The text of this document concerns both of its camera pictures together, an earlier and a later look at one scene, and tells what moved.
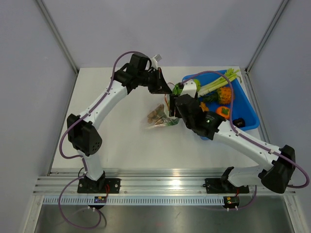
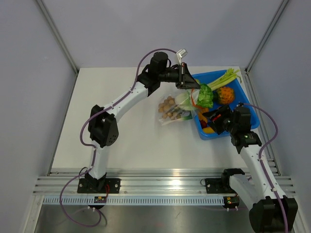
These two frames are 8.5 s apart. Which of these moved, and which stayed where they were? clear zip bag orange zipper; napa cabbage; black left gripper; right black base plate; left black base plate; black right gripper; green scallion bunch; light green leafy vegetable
Moved: black right gripper; napa cabbage; clear zip bag orange zipper; black left gripper; green scallion bunch
Stayed: left black base plate; light green leafy vegetable; right black base plate
